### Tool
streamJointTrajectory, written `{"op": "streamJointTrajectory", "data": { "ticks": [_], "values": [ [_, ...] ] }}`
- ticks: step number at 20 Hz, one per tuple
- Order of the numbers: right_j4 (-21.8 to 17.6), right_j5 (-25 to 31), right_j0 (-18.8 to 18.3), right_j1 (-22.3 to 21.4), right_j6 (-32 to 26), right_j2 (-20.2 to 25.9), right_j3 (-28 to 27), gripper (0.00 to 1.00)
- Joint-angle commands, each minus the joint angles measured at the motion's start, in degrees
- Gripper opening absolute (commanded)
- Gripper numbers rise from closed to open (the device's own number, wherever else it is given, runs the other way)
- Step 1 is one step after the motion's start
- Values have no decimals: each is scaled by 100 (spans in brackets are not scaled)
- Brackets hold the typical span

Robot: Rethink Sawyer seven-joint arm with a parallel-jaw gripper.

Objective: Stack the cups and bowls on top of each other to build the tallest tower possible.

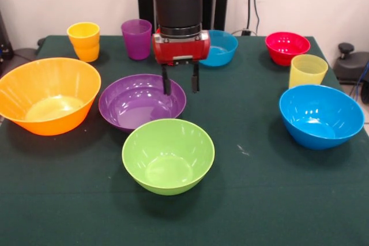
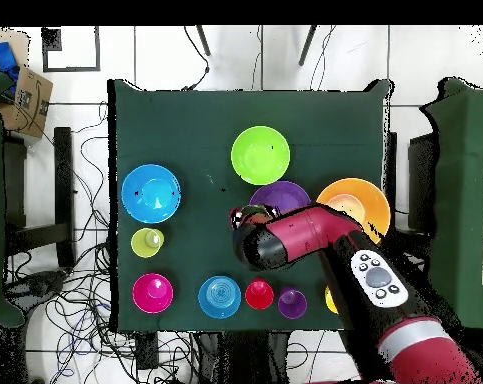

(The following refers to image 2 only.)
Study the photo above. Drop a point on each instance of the small red bowl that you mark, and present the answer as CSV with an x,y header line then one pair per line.
x,y
153,294

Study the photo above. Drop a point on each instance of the black square floor frame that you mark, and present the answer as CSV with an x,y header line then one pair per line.
x,y
71,69

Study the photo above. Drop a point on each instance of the small blue bowl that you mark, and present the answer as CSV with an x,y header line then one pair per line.
x,y
219,298

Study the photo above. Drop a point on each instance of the red cup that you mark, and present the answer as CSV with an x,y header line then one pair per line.
x,y
259,296

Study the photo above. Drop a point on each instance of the large blue bowl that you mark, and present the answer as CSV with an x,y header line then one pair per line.
x,y
151,193

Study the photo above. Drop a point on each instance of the purple bowl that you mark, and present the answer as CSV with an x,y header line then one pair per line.
x,y
281,196

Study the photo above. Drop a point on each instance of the blue bag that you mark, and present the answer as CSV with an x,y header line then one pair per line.
x,y
3,54

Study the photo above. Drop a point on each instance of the black floor device with knob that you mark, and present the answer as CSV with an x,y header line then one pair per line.
x,y
37,286

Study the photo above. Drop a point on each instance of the orange yellow cup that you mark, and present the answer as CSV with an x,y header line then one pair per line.
x,y
330,300

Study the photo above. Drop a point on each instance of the pale yellow translucent cup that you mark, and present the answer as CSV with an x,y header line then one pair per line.
x,y
145,244

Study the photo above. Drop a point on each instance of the dark green tablecloth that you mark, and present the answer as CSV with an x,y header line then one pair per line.
x,y
185,116

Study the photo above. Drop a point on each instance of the purple cup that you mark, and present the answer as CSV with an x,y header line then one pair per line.
x,y
292,304

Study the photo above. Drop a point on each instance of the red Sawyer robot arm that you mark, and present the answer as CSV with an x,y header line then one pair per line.
x,y
305,232

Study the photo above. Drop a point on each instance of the flat cardboard sheet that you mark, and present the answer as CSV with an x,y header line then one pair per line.
x,y
19,40

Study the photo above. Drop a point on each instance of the green bowl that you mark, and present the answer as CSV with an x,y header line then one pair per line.
x,y
261,156

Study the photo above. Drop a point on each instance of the cardboard box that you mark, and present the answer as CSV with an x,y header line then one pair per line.
x,y
33,100

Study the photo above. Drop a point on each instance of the large orange bowl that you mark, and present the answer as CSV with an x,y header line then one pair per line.
x,y
369,200

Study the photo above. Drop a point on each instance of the black tripod leg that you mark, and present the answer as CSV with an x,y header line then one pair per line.
x,y
307,46
203,40

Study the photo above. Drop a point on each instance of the black power strip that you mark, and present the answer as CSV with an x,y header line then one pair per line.
x,y
147,352

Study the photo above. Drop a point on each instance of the black metal stand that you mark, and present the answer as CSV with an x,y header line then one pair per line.
x,y
64,180

